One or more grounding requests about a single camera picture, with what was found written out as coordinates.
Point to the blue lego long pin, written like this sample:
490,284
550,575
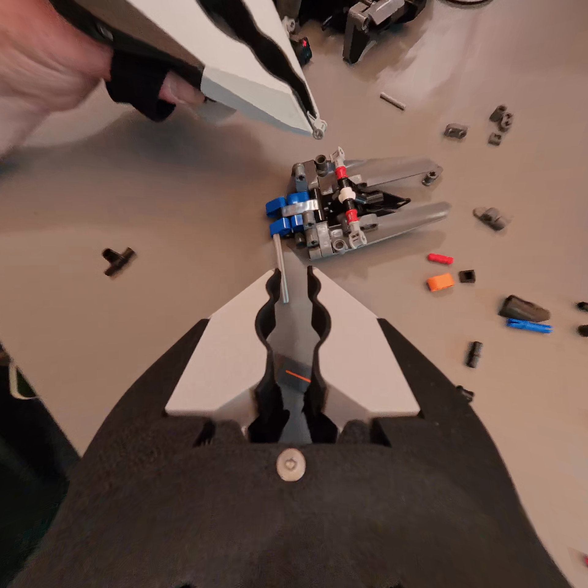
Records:
528,325

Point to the small black square lego piece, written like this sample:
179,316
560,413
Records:
466,276

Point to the dark grey curved lego connector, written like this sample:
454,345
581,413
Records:
491,218

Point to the dark grey orange-striped lego tile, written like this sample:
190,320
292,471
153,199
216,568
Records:
294,372

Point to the long light grey lego axle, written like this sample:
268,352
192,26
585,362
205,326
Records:
280,266

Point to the dark grey curved panel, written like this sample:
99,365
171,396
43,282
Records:
523,308

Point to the black lego T connector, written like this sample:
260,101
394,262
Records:
118,261

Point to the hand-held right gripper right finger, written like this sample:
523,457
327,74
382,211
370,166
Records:
367,367

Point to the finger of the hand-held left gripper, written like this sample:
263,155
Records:
206,41
271,23

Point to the short light grey lego axle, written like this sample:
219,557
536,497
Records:
393,101

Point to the dark grey lego beam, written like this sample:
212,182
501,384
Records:
455,131

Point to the orange lego curved brick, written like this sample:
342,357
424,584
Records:
440,282

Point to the small black lego frame assembly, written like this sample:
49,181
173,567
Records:
303,50

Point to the grey winged lego assembly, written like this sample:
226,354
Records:
344,202

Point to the dark grey lego axle connector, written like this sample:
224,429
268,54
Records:
429,178

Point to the red lego pin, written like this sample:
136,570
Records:
440,259

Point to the dark grey double lego connector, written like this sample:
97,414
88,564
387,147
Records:
501,117

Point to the person's left hand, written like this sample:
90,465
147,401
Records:
46,59

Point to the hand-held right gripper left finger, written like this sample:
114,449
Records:
216,367

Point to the large lego vehicle build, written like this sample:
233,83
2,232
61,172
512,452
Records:
367,18

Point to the light grey lego axle connector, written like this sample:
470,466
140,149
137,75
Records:
319,131

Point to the tiny dark grey lego piece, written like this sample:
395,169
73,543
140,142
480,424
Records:
494,138

